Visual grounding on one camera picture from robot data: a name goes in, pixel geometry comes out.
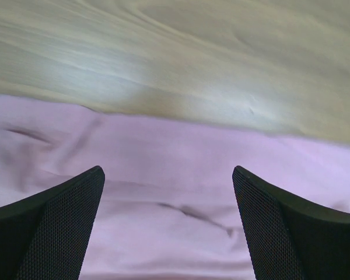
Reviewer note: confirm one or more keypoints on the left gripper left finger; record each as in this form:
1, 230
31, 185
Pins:
45, 236

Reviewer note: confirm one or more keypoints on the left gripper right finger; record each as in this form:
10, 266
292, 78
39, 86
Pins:
289, 237

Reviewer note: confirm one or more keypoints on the dusty pink graphic t-shirt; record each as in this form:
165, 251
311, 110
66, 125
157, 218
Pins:
168, 209

